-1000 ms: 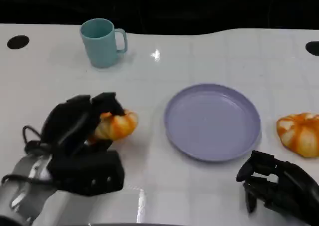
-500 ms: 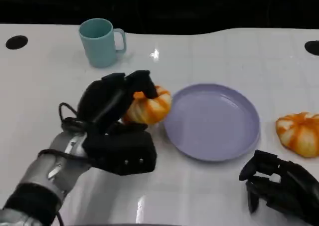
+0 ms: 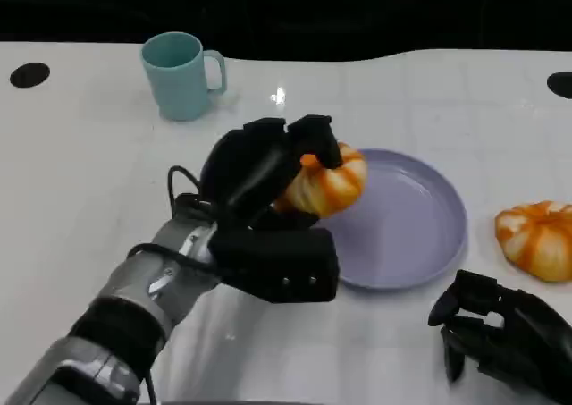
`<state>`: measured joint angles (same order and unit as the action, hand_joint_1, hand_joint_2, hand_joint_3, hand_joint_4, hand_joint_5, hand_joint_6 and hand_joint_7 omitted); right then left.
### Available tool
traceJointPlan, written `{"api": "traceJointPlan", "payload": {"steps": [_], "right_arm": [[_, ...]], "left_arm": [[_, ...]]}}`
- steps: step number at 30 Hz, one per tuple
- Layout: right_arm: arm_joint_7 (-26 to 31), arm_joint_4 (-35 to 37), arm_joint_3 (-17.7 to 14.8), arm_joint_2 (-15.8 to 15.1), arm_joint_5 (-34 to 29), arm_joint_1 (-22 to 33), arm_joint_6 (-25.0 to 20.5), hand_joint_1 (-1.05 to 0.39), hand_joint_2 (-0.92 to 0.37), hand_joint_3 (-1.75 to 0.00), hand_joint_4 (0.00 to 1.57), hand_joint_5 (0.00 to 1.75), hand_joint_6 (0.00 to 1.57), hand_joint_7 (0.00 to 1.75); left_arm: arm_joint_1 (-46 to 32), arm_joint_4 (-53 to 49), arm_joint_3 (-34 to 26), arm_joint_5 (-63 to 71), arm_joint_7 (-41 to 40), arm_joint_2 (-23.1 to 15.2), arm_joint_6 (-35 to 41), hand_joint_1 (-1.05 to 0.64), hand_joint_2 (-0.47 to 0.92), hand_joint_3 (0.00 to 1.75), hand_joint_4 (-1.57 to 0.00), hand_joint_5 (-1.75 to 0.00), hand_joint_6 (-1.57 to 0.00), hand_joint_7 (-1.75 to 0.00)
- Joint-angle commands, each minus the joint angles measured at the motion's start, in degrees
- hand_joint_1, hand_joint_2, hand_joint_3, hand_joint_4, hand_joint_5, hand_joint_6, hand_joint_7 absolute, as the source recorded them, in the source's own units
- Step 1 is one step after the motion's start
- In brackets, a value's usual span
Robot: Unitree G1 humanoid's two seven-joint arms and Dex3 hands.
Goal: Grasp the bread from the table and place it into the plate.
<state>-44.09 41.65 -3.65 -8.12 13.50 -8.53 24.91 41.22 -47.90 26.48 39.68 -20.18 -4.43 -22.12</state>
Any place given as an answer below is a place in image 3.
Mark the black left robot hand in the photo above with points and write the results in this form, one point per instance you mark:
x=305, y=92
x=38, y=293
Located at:
x=250, y=168

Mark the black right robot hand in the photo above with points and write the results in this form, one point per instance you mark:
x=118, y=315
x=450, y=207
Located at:
x=523, y=338

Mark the orange and white toy bread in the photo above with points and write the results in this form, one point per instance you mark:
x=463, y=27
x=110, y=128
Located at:
x=540, y=244
x=335, y=186

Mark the pale green mug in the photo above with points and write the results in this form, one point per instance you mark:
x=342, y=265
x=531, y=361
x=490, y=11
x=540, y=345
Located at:
x=176, y=81

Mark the lilac plate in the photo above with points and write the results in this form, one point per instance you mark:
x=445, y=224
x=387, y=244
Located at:
x=402, y=226

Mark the black round table grommet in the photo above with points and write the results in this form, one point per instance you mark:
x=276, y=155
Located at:
x=29, y=74
x=561, y=84

